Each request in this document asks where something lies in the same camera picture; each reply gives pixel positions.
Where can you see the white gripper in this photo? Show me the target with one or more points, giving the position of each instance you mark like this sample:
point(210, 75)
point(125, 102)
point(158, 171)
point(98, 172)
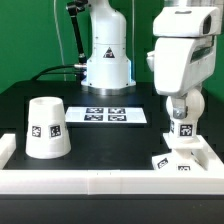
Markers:
point(179, 65)

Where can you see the white lamp bulb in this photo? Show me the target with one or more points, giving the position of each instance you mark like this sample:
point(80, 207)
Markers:
point(183, 130)

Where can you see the white lamp base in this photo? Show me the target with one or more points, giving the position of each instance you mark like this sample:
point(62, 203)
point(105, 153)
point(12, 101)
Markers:
point(186, 155)

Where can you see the white lamp shade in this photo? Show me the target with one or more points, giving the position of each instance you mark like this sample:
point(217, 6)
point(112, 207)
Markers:
point(47, 134)

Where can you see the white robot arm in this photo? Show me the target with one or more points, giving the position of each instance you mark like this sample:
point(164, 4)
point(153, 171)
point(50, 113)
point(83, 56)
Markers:
point(108, 68)

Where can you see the white marker sheet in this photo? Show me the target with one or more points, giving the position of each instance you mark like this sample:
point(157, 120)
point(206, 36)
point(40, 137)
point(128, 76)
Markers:
point(129, 115)

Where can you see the white U-shaped fence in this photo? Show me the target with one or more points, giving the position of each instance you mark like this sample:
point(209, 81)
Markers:
point(89, 182)

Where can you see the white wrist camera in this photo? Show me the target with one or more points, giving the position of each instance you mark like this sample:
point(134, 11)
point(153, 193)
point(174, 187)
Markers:
point(187, 22)

